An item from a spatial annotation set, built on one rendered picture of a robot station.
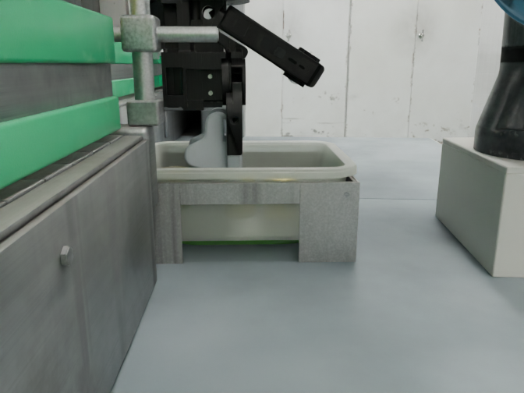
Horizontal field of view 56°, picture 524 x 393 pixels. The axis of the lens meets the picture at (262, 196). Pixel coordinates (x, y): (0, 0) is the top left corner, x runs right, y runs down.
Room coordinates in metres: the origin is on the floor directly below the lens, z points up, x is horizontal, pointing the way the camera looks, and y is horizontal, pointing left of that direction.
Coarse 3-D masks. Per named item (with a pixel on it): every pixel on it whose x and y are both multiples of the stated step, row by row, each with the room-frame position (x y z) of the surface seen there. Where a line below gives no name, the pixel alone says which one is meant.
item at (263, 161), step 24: (168, 144) 0.59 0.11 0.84; (264, 144) 0.59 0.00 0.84; (288, 144) 0.60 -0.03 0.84; (312, 144) 0.60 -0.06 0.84; (168, 168) 0.43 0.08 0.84; (192, 168) 0.43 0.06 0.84; (216, 168) 0.43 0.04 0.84; (240, 168) 0.44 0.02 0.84; (264, 168) 0.44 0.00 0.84; (288, 168) 0.44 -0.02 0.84; (312, 168) 0.44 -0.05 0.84; (336, 168) 0.44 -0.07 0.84
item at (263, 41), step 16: (224, 16) 0.51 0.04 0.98; (240, 16) 0.50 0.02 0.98; (240, 32) 0.50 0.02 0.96; (256, 32) 0.50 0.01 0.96; (256, 48) 0.50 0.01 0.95; (272, 48) 0.50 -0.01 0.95; (288, 48) 0.50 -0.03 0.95; (288, 64) 0.50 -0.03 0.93; (304, 64) 0.50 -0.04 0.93; (320, 64) 0.51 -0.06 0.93; (304, 80) 0.50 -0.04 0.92
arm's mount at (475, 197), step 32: (448, 160) 0.55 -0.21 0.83; (480, 160) 0.46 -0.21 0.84; (512, 160) 0.43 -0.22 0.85; (448, 192) 0.54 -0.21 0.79; (480, 192) 0.45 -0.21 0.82; (512, 192) 0.40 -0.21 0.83; (448, 224) 0.53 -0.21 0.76; (480, 224) 0.44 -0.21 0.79; (512, 224) 0.40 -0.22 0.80; (480, 256) 0.43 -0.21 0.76; (512, 256) 0.40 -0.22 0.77
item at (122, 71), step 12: (120, 48) 0.77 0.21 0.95; (120, 60) 0.76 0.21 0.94; (132, 60) 0.84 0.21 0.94; (156, 60) 1.07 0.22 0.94; (120, 72) 0.77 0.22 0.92; (132, 72) 0.85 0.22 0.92; (156, 72) 1.08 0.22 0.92; (120, 84) 0.75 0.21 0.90; (132, 84) 0.83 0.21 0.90; (156, 84) 1.05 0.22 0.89; (120, 96) 0.75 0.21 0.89
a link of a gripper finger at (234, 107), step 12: (240, 84) 0.48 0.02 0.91; (228, 96) 0.48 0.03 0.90; (240, 96) 0.48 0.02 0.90; (228, 108) 0.48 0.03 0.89; (240, 108) 0.48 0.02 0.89; (228, 120) 0.48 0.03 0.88; (240, 120) 0.48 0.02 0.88; (228, 132) 0.48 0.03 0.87; (240, 132) 0.48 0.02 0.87; (228, 144) 0.48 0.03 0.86; (240, 144) 0.48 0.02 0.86
